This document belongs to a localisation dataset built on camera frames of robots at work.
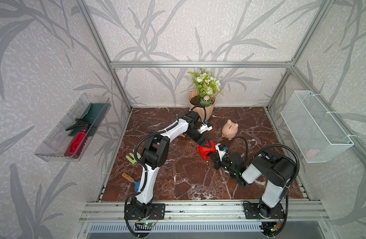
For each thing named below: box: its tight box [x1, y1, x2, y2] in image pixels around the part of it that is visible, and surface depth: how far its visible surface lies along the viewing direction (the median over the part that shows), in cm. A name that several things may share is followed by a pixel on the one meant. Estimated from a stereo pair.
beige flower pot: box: [187, 89, 216, 122], surface depth 101 cm
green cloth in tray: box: [67, 102, 111, 137], surface depth 68 cm
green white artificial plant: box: [187, 68, 225, 108], surface depth 99 cm
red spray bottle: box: [63, 118, 92, 159], surface depth 61 cm
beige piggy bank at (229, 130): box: [221, 119, 239, 141], surface depth 99 cm
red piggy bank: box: [196, 139, 217, 161], surface depth 88 cm
